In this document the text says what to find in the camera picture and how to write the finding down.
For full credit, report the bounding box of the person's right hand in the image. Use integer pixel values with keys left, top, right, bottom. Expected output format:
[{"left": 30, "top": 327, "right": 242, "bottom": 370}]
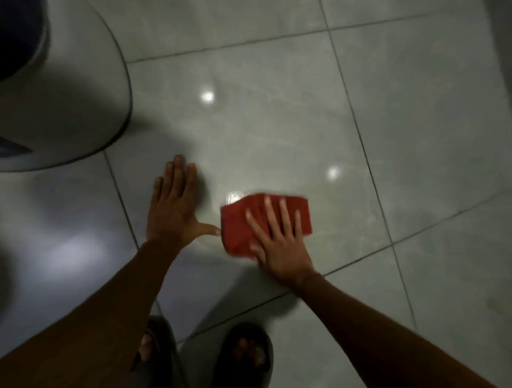
[{"left": 245, "top": 197, "right": 321, "bottom": 285}]

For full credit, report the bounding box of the person's left hand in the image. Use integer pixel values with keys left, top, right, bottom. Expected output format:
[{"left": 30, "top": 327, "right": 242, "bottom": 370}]
[{"left": 146, "top": 155, "right": 221, "bottom": 249}]

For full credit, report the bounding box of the red cleaning cloth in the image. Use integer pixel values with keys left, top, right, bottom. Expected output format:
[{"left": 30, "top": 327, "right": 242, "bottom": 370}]
[{"left": 221, "top": 193, "right": 313, "bottom": 259}]

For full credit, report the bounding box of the person's right forearm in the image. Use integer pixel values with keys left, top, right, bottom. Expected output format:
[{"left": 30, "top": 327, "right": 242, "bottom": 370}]
[{"left": 294, "top": 272, "right": 497, "bottom": 388}]

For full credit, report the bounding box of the person's left forearm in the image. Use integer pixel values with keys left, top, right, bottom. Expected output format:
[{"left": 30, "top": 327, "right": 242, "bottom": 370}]
[{"left": 0, "top": 238, "right": 185, "bottom": 388}]

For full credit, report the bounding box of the person's right foot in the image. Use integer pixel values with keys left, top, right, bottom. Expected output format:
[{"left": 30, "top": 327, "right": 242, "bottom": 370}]
[{"left": 232, "top": 338, "right": 268, "bottom": 370}]

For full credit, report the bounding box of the person's foot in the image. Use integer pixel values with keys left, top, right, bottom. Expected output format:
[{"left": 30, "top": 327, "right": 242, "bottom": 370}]
[
  {"left": 138, "top": 334, "right": 154, "bottom": 362},
  {"left": 232, "top": 338, "right": 268, "bottom": 370}
]

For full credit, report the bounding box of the dark left slipper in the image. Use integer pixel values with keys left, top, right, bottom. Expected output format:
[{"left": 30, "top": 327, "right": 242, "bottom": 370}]
[{"left": 131, "top": 315, "right": 189, "bottom": 388}]

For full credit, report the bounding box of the dark slipper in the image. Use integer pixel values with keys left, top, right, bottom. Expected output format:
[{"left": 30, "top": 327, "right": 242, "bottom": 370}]
[
  {"left": 211, "top": 323, "right": 275, "bottom": 388},
  {"left": 131, "top": 315, "right": 189, "bottom": 388}
]

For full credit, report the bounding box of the dark right slipper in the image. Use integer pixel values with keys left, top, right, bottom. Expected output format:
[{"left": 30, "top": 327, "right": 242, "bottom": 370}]
[{"left": 211, "top": 323, "right": 275, "bottom": 388}]

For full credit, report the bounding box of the white round appliance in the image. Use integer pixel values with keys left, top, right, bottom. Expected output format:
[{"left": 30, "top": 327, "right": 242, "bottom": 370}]
[{"left": 0, "top": 0, "right": 133, "bottom": 173}]

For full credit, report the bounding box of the person's left foot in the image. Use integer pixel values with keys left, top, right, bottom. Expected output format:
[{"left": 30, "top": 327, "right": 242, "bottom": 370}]
[{"left": 138, "top": 334, "right": 154, "bottom": 362}]

